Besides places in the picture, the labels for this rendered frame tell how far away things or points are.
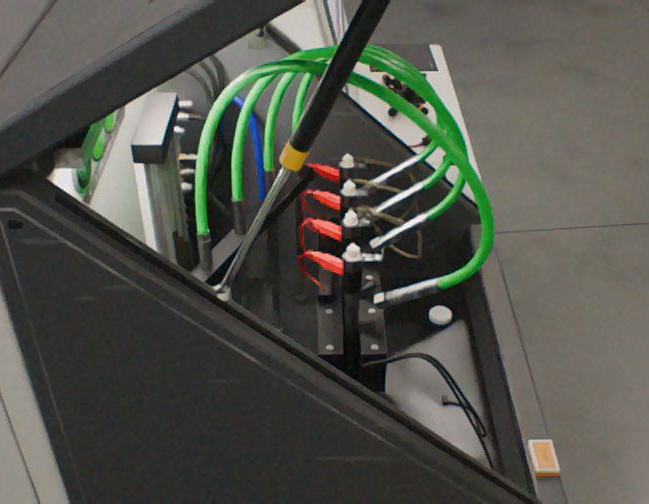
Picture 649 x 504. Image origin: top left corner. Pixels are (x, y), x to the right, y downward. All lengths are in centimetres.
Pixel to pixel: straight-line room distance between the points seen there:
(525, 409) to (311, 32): 66
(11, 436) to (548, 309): 218
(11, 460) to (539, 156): 302
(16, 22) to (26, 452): 43
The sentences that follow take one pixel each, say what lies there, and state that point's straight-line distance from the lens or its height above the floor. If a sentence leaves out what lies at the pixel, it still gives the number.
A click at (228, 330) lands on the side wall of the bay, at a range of 74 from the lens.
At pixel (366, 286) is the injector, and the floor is 107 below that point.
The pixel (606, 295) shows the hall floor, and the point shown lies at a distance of 294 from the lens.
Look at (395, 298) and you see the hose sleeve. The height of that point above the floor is 114.
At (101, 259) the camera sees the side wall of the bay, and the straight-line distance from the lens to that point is 71.
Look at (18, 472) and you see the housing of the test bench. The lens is 94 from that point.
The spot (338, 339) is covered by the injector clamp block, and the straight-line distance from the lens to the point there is 119.
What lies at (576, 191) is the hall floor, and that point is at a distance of 346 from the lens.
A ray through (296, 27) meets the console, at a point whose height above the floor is 130.
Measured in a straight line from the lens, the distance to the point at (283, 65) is 91.
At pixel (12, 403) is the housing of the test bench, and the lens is 85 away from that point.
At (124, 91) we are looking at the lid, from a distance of 60.
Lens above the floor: 180
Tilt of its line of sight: 37 degrees down
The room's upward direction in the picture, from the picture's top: straight up
